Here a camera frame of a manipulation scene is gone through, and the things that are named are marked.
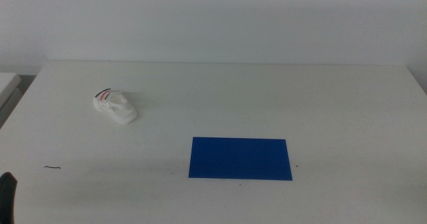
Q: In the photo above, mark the white shoe with red-black stripes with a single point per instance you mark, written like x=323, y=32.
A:
x=121, y=112

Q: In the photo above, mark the white side furniture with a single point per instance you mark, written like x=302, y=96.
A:
x=6, y=84

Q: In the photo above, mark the blue rectangular mat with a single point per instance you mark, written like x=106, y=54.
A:
x=239, y=158

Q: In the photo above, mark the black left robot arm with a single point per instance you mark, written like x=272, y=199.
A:
x=6, y=197

